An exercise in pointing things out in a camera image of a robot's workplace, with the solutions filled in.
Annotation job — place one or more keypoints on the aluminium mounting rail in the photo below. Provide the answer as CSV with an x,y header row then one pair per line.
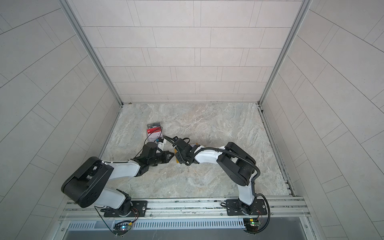
x,y
209,208

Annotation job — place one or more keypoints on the green circuit board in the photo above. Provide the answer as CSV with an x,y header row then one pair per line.
x,y
122,228
252,226

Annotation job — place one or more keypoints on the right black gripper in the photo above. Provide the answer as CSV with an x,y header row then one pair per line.
x,y
178,158

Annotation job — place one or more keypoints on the left green circuit board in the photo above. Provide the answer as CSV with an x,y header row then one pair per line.
x,y
122,228

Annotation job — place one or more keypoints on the white VIP card in stand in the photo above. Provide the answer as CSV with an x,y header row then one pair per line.
x,y
153,137

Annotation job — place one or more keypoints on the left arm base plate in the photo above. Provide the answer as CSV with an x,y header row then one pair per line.
x,y
129,209

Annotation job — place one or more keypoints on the white ventilation grille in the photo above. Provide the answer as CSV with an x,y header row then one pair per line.
x,y
161,224

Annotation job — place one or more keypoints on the black VIP card in stand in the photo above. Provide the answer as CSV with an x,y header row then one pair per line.
x,y
154,125

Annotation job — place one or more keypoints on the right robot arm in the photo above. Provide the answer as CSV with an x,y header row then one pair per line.
x,y
234,161

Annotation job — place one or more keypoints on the right green circuit board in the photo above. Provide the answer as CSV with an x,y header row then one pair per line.
x,y
252,226

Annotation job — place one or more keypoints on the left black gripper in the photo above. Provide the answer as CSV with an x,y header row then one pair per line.
x,y
167,152

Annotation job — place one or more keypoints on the clear acrylic card stand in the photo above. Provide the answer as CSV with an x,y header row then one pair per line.
x,y
154,131

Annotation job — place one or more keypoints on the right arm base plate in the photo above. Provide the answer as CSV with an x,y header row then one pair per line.
x,y
246,207

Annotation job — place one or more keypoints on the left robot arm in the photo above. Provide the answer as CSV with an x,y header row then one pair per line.
x,y
87,185

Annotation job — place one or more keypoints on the red card in stand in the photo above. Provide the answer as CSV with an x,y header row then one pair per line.
x,y
154,130

